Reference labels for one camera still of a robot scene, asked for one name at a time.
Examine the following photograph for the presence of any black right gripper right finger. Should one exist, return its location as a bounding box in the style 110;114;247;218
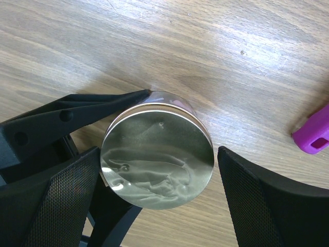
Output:
217;146;328;246

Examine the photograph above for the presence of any clear plastic jar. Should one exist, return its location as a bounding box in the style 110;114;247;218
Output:
140;91;196;116

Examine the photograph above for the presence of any white jar lid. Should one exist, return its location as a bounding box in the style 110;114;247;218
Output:
100;103;214;210

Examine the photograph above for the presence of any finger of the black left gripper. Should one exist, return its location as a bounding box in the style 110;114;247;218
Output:
82;176;142;247

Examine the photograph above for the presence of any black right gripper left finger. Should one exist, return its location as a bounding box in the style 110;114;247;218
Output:
1;147;100;246

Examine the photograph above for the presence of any magenta plastic scoop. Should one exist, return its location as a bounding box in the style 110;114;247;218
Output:
292;104;328;154

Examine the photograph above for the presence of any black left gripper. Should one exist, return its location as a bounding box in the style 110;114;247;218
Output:
1;90;151;185

